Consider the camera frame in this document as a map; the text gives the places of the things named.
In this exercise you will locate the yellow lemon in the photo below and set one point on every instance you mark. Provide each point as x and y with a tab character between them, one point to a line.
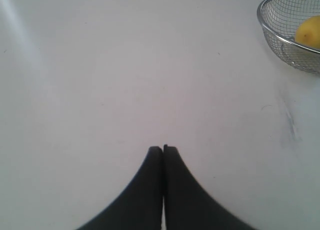
308	33

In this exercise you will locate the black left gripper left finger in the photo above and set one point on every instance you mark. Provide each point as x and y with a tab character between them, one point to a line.
140	205

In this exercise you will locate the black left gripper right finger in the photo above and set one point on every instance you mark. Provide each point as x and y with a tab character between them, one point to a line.
187	205

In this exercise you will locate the oval metal mesh basket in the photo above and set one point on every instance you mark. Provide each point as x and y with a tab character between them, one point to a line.
279	20

